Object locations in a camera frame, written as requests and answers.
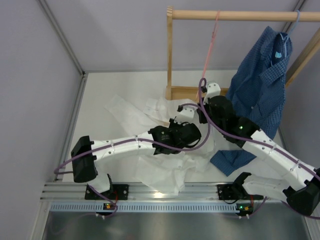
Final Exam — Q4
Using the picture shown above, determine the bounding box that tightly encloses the blue wire hanger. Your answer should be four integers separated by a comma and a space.
270, 10, 301, 66

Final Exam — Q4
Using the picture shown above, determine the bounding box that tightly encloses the slotted grey cable duct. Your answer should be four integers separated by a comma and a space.
50, 202, 251, 214

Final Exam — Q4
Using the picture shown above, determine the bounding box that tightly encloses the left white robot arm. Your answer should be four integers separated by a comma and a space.
71, 121, 202, 200

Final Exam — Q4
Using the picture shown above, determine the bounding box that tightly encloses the blue checked shirt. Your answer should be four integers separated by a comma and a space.
209, 25, 294, 177

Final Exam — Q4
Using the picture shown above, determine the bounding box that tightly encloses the aluminium mounting rail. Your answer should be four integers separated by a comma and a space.
41, 181, 313, 201

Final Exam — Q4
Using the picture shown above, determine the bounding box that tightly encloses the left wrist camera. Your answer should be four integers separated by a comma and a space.
175, 105, 195, 124

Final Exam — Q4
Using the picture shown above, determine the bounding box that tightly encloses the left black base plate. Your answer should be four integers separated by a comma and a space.
84, 184, 129, 201

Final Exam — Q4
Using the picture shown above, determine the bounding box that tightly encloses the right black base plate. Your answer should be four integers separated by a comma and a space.
217, 183, 248, 204

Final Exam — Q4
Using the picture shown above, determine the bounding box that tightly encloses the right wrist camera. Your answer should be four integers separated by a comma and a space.
201, 81, 221, 104

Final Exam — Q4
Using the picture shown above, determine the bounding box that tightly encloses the aluminium corner post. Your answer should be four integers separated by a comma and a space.
36, 0, 86, 76

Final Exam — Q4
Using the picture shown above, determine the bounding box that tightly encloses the pink wire hanger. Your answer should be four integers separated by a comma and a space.
195, 9, 222, 101

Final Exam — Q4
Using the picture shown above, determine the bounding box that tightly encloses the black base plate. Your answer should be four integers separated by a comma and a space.
217, 183, 248, 204
84, 184, 129, 201

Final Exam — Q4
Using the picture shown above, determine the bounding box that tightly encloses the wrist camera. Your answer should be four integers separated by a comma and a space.
175, 105, 195, 124
201, 81, 221, 104

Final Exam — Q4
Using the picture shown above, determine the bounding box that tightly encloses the wooden clothes rack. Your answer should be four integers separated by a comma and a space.
165, 6, 320, 100

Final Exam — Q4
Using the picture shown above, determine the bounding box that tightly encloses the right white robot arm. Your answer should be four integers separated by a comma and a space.
199, 95, 320, 216

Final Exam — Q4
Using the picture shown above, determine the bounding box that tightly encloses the white shirt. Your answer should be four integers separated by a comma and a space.
104, 95, 215, 189

